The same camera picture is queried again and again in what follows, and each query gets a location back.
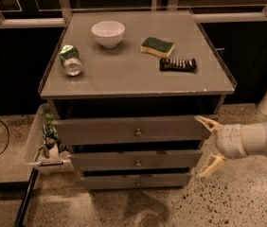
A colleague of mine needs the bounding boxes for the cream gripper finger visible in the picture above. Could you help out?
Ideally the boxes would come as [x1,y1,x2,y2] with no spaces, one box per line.
[198,153,227,178]
[195,115,223,132]

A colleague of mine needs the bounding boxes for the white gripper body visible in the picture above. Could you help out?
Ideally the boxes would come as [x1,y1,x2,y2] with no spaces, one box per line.
[215,124,247,159]

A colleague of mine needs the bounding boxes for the grey top drawer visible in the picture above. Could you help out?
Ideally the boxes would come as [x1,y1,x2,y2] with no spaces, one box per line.
[54,115,210,145]

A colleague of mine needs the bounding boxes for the grey drawer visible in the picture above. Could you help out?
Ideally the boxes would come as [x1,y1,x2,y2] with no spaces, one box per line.
[81,173,192,190]
[71,149,202,171]
[54,115,210,145]

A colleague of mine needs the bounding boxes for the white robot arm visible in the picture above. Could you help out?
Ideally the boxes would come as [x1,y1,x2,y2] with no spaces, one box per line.
[195,115,267,178]

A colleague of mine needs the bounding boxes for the grey middle drawer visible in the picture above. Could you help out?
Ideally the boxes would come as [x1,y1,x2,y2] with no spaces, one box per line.
[71,149,202,171]

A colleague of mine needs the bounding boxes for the grey drawer cabinet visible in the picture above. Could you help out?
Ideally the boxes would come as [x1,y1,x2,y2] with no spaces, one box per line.
[40,11,236,178]

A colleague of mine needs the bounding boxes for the grey bottom drawer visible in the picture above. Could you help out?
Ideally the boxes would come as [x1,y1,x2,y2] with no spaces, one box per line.
[81,173,192,190]

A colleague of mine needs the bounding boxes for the black snack bar wrapper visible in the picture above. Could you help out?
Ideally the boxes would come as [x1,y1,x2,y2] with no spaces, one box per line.
[159,59,197,73]

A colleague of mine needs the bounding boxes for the green yellow sponge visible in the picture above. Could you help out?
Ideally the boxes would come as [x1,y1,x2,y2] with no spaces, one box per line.
[140,37,174,58]

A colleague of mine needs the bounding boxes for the white ceramic bowl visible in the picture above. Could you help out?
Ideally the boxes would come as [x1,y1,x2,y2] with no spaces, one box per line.
[92,21,125,48]

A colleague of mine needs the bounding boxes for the green soda can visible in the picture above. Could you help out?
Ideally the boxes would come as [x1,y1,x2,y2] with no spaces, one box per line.
[59,44,82,77]

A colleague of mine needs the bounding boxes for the green packets in bin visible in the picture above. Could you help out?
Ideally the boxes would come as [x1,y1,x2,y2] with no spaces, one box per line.
[34,111,68,163]

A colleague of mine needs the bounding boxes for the clear plastic bin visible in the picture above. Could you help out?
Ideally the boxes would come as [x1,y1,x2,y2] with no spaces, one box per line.
[24,104,74,175]

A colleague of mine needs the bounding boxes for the black bar on floor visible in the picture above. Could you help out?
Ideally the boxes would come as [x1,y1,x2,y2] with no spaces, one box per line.
[13,168,39,227]

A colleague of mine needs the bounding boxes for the metal railing frame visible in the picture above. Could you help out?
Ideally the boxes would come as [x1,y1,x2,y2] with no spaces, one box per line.
[0,0,267,30]

